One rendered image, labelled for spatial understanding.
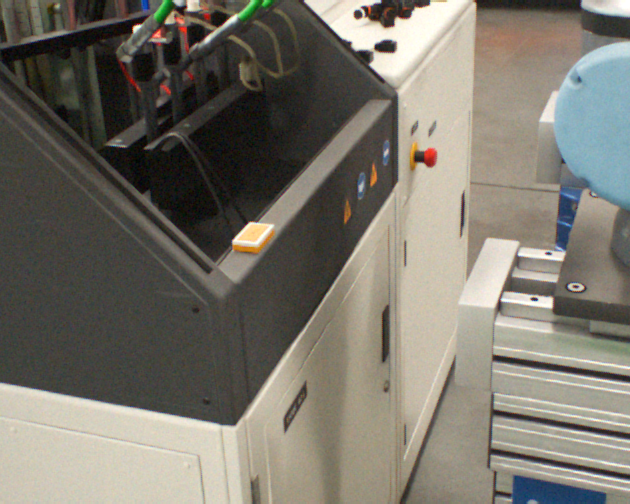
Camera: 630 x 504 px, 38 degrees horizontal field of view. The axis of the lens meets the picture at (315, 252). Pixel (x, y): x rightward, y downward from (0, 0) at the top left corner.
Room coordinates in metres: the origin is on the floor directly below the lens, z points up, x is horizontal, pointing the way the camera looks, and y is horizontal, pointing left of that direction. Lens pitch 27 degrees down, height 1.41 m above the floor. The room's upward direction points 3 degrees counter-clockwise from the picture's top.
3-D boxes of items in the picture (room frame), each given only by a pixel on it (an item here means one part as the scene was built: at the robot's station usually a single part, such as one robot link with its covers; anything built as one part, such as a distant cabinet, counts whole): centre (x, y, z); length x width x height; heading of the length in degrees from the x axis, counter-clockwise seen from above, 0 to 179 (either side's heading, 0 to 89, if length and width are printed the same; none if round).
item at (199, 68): (1.36, 0.15, 1.01); 0.05 x 0.03 x 0.21; 70
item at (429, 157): (1.54, -0.20, 0.80); 0.05 x 0.04 x 0.05; 160
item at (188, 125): (1.33, 0.17, 0.91); 0.34 x 0.10 x 0.15; 160
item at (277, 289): (1.13, -0.01, 0.87); 0.62 x 0.04 x 0.16; 160
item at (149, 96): (1.21, 0.21, 1.01); 0.05 x 0.03 x 0.21; 70
